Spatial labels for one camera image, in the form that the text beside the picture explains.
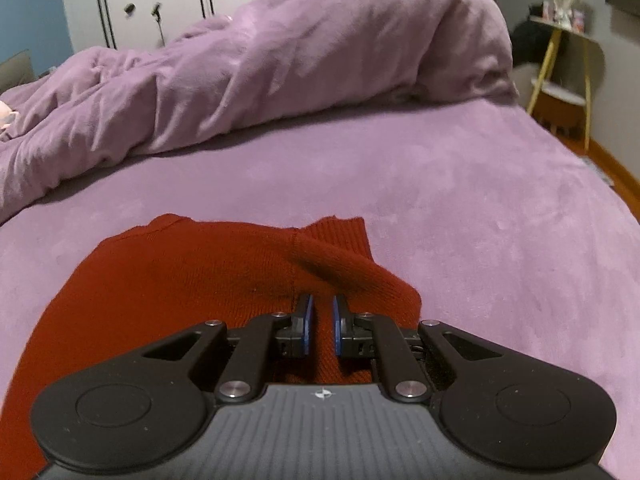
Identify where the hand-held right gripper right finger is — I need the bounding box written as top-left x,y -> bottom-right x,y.
332,294 -> 504,403

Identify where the yellow-legged side table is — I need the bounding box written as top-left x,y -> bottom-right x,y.
527,15 -> 601,152

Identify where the red knit sweater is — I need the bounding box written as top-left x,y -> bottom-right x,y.
0,214 -> 423,480

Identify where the purple duvet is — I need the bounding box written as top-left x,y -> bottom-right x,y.
0,0 -> 521,223

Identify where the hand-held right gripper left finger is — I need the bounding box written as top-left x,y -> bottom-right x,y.
142,294 -> 315,404

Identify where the grey pillow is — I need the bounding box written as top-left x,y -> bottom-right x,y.
0,50 -> 33,93

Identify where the brown round basket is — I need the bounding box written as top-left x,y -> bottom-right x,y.
537,94 -> 586,134

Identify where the pink plush toy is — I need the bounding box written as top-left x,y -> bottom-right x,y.
0,101 -> 21,141

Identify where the dark cloth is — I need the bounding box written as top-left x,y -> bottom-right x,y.
510,20 -> 566,68

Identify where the purple bed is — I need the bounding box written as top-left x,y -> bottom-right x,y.
0,67 -> 640,480

